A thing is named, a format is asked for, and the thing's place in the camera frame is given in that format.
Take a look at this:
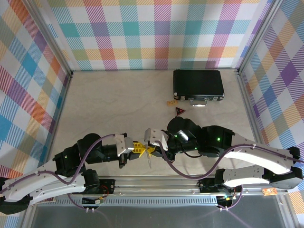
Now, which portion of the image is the aluminium mounting rail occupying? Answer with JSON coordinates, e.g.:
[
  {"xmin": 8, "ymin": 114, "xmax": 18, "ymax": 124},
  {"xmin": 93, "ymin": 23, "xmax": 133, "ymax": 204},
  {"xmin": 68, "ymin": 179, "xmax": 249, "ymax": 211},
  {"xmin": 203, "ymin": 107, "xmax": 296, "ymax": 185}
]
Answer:
[{"xmin": 28, "ymin": 175, "xmax": 289, "ymax": 207}]

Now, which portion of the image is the black briefcase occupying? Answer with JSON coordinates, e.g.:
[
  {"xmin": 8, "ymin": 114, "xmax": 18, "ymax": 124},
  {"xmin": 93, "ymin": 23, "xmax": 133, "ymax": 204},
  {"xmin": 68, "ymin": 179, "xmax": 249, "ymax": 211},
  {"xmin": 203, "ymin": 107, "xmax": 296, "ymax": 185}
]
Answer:
[{"xmin": 172, "ymin": 69, "xmax": 225, "ymax": 107}]

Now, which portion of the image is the aluminium corner post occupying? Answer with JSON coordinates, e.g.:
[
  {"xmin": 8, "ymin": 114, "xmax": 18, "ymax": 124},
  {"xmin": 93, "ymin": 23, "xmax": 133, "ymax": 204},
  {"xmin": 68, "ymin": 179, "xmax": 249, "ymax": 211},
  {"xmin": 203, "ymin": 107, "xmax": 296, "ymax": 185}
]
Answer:
[
  {"xmin": 237, "ymin": 0, "xmax": 285, "ymax": 73},
  {"xmin": 29, "ymin": 0, "xmax": 74, "ymax": 77}
]

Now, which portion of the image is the black connector plate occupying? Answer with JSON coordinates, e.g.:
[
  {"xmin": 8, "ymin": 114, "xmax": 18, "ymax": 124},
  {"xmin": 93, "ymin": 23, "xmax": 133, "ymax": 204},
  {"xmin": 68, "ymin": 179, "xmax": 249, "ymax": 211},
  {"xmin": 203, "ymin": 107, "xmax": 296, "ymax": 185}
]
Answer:
[
  {"xmin": 217, "ymin": 194, "xmax": 235, "ymax": 207},
  {"xmin": 82, "ymin": 196, "xmax": 105, "ymax": 207}
]

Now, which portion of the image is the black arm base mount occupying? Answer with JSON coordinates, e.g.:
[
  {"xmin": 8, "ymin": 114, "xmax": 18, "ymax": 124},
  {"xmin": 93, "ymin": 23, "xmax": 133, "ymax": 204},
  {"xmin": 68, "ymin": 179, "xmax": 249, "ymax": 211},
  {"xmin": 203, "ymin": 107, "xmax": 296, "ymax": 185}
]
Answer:
[
  {"xmin": 199, "ymin": 178, "xmax": 242, "ymax": 193},
  {"xmin": 84, "ymin": 178, "xmax": 116, "ymax": 195}
]

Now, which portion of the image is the aluminium side rail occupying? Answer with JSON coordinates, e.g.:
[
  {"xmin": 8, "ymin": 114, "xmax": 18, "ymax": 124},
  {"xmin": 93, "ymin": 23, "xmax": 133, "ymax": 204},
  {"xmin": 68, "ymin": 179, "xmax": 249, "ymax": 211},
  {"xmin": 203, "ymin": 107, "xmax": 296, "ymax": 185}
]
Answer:
[
  {"xmin": 235, "ymin": 70, "xmax": 271, "ymax": 175},
  {"xmin": 40, "ymin": 71, "xmax": 74, "ymax": 179}
]

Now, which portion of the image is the perforated metal cable duct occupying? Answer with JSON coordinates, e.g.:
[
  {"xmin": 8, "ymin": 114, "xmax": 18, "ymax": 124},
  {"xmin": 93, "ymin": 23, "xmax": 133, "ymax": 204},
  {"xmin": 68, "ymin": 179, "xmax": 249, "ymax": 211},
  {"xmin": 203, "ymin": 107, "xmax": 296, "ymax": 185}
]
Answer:
[{"xmin": 51, "ymin": 198, "xmax": 219, "ymax": 205}]

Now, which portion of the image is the thin black gripper wire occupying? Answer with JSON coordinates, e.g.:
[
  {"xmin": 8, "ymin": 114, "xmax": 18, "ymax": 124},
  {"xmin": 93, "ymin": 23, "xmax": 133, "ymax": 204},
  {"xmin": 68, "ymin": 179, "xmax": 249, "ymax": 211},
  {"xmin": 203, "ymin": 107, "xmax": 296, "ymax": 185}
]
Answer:
[{"xmin": 183, "ymin": 152, "xmax": 203, "ymax": 159}]

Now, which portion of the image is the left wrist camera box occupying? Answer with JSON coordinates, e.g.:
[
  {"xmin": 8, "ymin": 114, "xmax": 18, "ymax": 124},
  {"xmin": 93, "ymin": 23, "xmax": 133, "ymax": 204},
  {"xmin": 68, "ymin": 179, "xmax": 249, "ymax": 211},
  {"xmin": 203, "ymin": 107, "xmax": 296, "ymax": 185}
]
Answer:
[{"xmin": 113, "ymin": 133, "xmax": 135, "ymax": 158}]

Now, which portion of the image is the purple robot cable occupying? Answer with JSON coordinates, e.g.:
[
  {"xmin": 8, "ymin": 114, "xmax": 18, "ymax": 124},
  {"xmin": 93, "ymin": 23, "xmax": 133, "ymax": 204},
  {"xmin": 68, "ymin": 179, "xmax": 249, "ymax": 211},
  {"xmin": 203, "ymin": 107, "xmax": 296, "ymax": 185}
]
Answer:
[
  {"xmin": 0, "ymin": 134, "xmax": 118, "ymax": 211},
  {"xmin": 154, "ymin": 141, "xmax": 304, "ymax": 211}
]

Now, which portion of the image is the grey steel plate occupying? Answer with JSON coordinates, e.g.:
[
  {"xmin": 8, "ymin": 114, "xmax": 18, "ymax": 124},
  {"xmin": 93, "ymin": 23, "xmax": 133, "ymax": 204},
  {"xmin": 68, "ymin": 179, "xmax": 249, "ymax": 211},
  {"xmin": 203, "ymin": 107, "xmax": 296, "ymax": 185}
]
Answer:
[{"xmin": 30, "ymin": 204, "xmax": 287, "ymax": 228}]

